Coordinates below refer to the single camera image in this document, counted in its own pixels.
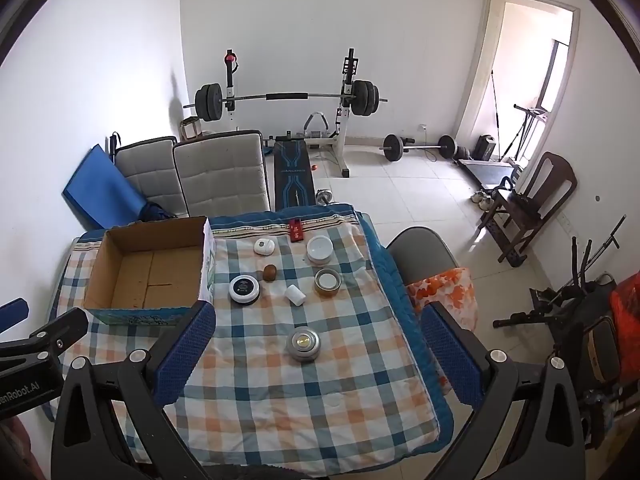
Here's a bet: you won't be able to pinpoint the orange patterned cloth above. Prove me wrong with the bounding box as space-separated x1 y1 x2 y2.
405 267 476 331

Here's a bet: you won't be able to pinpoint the black exercise machine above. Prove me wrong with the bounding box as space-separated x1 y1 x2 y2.
492 215 631 453

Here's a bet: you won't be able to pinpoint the black treadmill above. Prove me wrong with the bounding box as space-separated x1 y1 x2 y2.
460 104 548 187

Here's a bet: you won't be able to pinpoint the white door frame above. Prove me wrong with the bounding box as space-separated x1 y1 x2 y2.
452 0 582 161

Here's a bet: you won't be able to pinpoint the blue foam mat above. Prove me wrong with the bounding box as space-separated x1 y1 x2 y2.
61 144 151 231

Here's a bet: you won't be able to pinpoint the dark wooden chair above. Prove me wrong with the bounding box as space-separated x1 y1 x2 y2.
477 151 578 267

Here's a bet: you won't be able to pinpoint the silver tin with gold top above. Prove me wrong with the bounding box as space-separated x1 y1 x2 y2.
286 326 321 362

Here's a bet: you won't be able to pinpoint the grey round chair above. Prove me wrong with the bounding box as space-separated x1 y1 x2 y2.
385 226 458 286

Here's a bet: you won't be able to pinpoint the red bag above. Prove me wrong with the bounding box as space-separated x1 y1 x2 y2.
610 272 640 361

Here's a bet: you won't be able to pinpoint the grey cushions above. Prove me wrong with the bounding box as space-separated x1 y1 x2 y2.
172 130 271 221

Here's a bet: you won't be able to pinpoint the grey padded chair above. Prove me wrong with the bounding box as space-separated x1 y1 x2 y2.
115 136 191 218

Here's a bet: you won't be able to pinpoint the white squat rack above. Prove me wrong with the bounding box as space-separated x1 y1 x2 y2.
222 49 361 178

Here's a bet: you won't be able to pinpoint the barbell with black plates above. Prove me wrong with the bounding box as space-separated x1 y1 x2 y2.
182 79 388 123

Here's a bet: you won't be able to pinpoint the grey ab trainer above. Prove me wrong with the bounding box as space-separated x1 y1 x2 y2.
270 111 341 153

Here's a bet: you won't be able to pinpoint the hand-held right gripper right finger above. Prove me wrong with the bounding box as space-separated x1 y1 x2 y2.
421 301 591 480

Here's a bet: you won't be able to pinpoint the brown cardboard box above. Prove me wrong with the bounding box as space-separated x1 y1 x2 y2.
82 216 217 326

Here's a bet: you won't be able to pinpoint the plaid checked blanket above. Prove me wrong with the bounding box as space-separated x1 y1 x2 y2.
52 204 456 478

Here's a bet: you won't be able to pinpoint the black box appliance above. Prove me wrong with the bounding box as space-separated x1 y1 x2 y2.
472 135 496 161

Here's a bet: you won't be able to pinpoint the black-lid round tin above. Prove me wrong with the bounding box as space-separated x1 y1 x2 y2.
229 275 261 305

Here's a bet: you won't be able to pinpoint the silver tin white inside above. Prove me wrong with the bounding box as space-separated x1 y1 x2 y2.
314 268 342 297

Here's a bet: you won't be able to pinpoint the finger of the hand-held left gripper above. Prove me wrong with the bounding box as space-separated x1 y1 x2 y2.
0 298 29 333
0 307 89 362

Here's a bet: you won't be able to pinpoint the short barbell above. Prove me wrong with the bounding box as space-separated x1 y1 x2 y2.
378 133 457 162

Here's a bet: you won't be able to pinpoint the white round jar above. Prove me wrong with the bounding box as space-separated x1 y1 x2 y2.
306 235 334 266

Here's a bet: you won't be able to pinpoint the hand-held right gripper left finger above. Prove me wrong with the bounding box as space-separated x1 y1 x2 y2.
51 301 217 480

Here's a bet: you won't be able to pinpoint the black weight bench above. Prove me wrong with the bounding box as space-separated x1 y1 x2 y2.
272 140 317 211

